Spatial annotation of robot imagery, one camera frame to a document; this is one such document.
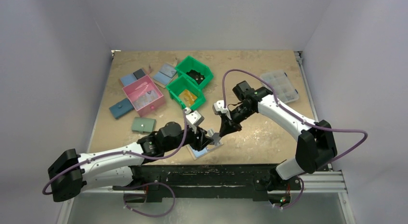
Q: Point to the blue grey open card holder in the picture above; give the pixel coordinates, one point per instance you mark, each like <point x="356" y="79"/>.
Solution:
<point x="132" y="77"/>

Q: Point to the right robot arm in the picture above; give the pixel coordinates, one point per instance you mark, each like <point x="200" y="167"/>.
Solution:
<point x="315" y="142"/>

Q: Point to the aluminium frame rail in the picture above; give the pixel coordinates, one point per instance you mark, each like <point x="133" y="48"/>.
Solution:
<point x="299" y="60"/>
<point x="319" y="198"/>

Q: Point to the pink box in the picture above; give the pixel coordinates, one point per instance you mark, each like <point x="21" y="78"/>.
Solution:
<point x="144" y="96"/>

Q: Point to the green bin with yellow card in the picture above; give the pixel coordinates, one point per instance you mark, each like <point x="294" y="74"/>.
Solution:
<point x="180" y="84"/>

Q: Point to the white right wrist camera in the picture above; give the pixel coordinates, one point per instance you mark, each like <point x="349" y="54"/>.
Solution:
<point x="220" y="108"/>

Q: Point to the green bin with black parts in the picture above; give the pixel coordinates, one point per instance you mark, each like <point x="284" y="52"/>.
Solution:
<point x="189" y="63"/>

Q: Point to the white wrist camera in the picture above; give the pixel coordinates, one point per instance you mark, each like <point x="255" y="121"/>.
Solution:
<point x="220" y="108"/>
<point x="194" y="118"/>

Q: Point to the aluminium frame rail right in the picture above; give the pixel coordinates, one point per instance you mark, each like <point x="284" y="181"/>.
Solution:
<point x="299" y="60"/>

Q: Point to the white VIP card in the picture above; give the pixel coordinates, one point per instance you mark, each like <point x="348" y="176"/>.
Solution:
<point x="215" y="138"/>

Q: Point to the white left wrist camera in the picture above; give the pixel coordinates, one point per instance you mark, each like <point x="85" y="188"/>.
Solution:
<point x="194" y="118"/>

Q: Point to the beige leather card holder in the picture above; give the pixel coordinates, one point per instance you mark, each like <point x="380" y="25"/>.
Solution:
<point x="209" y="148"/>

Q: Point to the green closed card holder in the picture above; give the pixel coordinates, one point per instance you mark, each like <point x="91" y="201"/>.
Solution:
<point x="142" y="125"/>

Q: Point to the light blue open card holder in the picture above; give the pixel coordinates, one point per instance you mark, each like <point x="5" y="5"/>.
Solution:
<point x="165" y="75"/>

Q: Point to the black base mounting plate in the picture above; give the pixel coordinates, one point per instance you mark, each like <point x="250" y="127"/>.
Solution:
<point x="249" y="181"/>

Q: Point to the clear plastic screw organizer box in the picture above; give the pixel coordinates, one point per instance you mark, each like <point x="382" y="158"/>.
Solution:
<point x="279" y="80"/>

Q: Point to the aluminium front frame rail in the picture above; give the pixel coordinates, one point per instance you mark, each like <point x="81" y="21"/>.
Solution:
<point x="319" y="198"/>

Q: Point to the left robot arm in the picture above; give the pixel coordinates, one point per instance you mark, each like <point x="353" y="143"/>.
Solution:
<point x="72" y="173"/>

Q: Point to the dark blue closed card holder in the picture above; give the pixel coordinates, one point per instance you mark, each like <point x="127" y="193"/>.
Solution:
<point x="121" y="108"/>

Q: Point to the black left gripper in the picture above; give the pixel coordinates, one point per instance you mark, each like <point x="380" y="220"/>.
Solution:
<point x="202" y="140"/>

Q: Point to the black parts in bin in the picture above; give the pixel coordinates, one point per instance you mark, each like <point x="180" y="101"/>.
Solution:
<point x="196" y="76"/>

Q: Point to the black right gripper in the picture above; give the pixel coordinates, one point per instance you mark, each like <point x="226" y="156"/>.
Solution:
<point x="229" y="119"/>

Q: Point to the yellow card in bin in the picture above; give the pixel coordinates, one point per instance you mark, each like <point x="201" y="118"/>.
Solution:
<point x="187" y="98"/>

